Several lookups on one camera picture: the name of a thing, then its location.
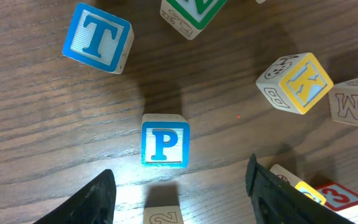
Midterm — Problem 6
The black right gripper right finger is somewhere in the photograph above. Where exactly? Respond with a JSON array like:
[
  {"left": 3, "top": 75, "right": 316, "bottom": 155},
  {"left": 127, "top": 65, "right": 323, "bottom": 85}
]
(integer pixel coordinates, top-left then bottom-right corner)
[{"left": 246, "top": 154, "right": 352, "bottom": 224}]

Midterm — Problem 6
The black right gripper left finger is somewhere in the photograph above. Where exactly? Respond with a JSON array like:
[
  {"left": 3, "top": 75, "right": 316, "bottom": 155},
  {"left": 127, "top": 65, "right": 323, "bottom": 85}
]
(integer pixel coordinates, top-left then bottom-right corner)
[{"left": 36, "top": 169, "right": 116, "bottom": 224}]

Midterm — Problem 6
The blue P wooden block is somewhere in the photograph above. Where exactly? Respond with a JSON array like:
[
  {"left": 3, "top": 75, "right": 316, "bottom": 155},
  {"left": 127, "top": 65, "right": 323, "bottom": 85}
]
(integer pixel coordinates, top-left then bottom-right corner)
[{"left": 141, "top": 113, "right": 190, "bottom": 168}]

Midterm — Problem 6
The yellow S wooden block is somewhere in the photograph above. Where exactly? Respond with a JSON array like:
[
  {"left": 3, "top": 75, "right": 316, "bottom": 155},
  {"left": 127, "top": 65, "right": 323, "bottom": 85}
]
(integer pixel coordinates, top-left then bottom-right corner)
[{"left": 270, "top": 164, "right": 326, "bottom": 205}]

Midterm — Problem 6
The wood L top block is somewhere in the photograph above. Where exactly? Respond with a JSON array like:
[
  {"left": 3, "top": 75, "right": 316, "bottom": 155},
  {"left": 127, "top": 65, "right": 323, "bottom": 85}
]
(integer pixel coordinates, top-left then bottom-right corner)
[{"left": 316, "top": 182, "right": 358, "bottom": 224}]

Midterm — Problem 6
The blue 2 wooden block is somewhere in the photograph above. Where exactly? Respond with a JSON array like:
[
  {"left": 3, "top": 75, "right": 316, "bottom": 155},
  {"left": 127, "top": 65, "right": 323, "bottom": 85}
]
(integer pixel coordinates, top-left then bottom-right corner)
[{"left": 143, "top": 205, "right": 184, "bottom": 224}]

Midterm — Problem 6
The yellow A wooden block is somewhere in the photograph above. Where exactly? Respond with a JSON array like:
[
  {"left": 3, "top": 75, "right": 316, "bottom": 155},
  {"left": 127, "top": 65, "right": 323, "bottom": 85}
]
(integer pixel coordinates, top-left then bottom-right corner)
[{"left": 255, "top": 52, "right": 334, "bottom": 114}]

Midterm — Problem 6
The blue D block lower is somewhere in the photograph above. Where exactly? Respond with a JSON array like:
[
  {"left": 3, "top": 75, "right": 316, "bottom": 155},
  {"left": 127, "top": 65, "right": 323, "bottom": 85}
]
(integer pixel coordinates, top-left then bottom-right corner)
[{"left": 328, "top": 78, "right": 358, "bottom": 126}]

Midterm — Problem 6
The blue T wooden block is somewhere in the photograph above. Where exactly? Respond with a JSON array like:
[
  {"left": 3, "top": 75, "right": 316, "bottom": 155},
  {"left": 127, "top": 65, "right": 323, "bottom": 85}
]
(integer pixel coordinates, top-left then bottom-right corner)
[{"left": 62, "top": 2, "right": 134, "bottom": 74}]

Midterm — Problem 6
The blue 5 wooden block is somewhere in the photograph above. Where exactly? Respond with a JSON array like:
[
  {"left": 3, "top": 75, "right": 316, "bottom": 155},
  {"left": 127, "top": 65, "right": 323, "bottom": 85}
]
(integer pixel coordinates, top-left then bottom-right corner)
[{"left": 255, "top": 0, "right": 266, "bottom": 4}]

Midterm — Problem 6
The green Z wooden block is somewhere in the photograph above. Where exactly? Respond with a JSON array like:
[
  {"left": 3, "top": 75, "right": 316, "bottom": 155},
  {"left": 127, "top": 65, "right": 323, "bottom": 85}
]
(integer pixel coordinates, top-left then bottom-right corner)
[{"left": 160, "top": 0, "right": 227, "bottom": 40}]

